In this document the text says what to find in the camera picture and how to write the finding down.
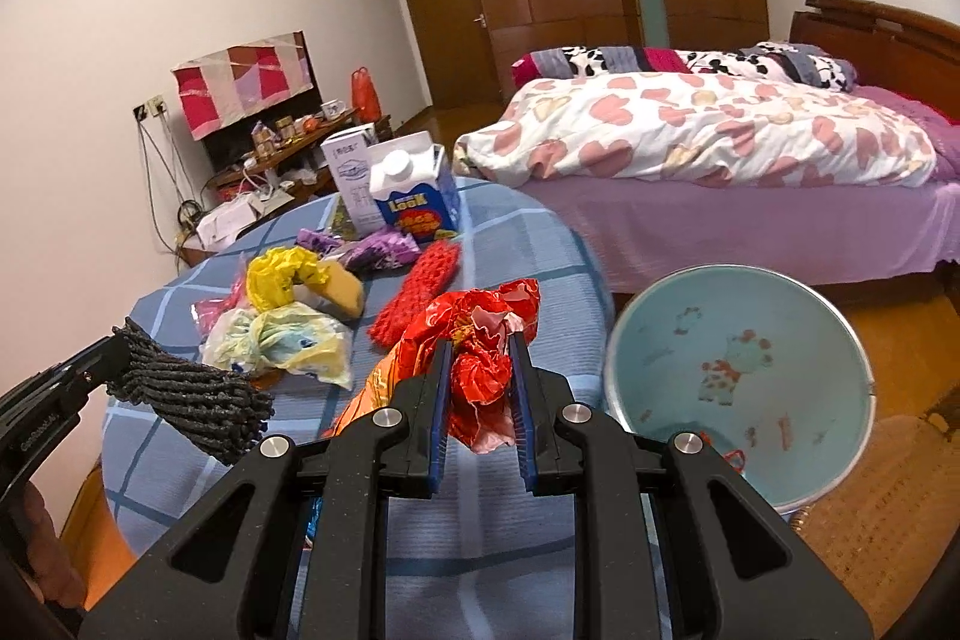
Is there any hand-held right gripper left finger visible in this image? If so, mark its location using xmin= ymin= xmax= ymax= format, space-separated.
xmin=79 ymin=338 xmax=455 ymax=640

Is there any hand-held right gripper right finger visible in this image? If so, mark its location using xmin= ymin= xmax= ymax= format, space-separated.
xmin=506 ymin=329 xmax=875 ymax=640

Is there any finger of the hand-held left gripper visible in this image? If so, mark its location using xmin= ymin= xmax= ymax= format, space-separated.
xmin=0 ymin=336 xmax=130 ymax=431

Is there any red orange foil wrapper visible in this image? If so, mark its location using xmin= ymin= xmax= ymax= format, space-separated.
xmin=324 ymin=278 xmax=542 ymax=455

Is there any dark grey knitted cloth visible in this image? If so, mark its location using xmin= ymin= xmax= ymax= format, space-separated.
xmin=107 ymin=317 xmax=275 ymax=467

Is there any red knitted scrubber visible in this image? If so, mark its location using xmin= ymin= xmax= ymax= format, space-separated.
xmin=367 ymin=241 xmax=462 ymax=352

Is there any clear red print plastic bag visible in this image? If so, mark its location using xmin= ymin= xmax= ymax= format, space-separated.
xmin=190 ymin=276 xmax=252 ymax=341

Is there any yellow sponge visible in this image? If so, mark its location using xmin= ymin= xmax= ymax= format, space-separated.
xmin=292 ymin=261 xmax=366 ymax=320

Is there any pale yellow blue plastic bag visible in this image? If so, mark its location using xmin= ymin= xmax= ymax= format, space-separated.
xmin=200 ymin=301 xmax=355 ymax=390

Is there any light blue basin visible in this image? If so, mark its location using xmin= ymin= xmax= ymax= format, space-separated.
xmin=604 ymin=263 xmax=877 ymax=512

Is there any person's left hand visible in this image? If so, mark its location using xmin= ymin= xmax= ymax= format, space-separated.
xmin=11 ymin=482 xmax=87 ymax=611

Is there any blue checked tablecloth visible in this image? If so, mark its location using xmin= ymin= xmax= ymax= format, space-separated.
xmin=101 ymin=175 xmax=616 ymax=640

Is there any large purple wrapper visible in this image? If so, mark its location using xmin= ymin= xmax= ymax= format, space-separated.
xmin=341 ymin=229 xmax=421 ymax=274

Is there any small purple wrapper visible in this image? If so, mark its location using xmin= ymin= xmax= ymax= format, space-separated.
xmin=298 ymin=227 xmax=346 ymax=256

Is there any blue white milk carton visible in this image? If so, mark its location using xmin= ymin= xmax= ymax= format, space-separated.
xmin=367 ymin=134 xmax=462 ymax=245

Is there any white cardboard box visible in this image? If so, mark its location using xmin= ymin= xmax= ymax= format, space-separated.
xmin=195 ymin=194 xmax=295 ymax=251

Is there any white printed box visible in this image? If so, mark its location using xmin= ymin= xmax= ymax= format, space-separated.
xmin=321 ymin=124 xmax=387 ymax=236

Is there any purple bed sheet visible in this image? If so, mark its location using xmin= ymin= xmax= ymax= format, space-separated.
xmin=517 ymin=85 xmax=960 ymax=295

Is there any black television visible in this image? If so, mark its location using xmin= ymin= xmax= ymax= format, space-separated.
xmin=196 ymin=85 xmax=325 ymax=172

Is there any wooden tv cabinet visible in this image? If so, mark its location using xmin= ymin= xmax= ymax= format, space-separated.
xmin=202 ymin=113 xmax=395 ymax=214

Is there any heart print duvet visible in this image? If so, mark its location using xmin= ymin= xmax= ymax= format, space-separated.
xmin=454 ymin=72 xmax=938 ymax=189

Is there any red pink patchwork cover cloth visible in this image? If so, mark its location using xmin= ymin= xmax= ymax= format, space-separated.
xmin=171 ymin=31 xmax=314 ymax=142

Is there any wicker chair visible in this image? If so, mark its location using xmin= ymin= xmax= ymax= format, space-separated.
xmin=780 ymin=400 xmax=960 ymax=640

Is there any brown wooden door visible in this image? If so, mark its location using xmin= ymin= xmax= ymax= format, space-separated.
xmin=394 ymin=0 xmax=496 ymax=109

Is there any cow print pillow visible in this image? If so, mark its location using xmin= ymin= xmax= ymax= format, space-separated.
xmin=675 ymin=41 xmax=860 ymax=92

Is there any wooden bed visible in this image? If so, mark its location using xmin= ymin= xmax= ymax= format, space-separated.
xmin=450 ymin=0 xmax=960 ymax=311

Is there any black cable bundle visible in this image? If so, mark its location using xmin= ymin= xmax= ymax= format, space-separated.
xmin=135 ymin=115 xmax=218 ymax=240

